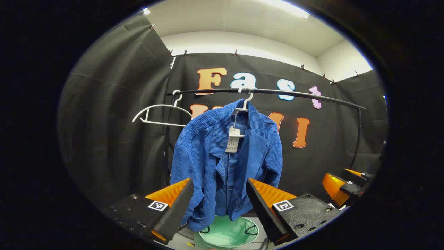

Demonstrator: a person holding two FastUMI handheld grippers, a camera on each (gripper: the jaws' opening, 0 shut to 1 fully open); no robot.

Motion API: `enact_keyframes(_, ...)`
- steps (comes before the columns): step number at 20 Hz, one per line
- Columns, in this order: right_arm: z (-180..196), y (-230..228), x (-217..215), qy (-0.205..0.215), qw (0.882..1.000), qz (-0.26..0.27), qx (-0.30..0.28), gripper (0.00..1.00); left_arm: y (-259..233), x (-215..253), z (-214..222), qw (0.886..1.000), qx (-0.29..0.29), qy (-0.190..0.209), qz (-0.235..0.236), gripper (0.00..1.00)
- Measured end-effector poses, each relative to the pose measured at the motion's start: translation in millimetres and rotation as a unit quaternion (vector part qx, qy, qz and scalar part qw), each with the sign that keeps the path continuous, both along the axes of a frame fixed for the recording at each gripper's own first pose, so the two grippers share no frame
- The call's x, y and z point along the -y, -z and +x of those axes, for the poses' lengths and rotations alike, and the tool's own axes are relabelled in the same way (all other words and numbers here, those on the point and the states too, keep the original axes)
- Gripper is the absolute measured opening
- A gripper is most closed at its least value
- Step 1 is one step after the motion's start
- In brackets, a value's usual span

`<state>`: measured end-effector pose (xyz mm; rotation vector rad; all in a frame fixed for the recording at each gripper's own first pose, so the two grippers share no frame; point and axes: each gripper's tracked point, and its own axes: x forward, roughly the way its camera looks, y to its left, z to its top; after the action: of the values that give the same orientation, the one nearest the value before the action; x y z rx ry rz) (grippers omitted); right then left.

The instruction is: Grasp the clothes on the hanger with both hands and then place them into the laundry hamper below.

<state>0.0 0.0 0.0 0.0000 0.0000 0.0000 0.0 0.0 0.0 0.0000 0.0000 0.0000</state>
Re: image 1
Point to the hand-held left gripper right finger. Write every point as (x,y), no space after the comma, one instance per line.
(262,211)

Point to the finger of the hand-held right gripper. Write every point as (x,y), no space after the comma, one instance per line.
(350,190)
(353,177)

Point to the black backdrop cloth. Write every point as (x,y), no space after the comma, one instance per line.
(114,121)

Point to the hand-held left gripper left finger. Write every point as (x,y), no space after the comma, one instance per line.
(173,215)

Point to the black metal clothes rack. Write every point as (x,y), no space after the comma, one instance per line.
(270,91)

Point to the white plastic hanger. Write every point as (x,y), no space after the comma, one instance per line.
(247,101)
(163,105)

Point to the row of small backdrop clips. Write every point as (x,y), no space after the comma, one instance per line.
(235,52)

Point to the green laundry hamper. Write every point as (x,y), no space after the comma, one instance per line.
(225,232)

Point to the small ceiling light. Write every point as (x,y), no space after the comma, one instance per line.
(146,11)

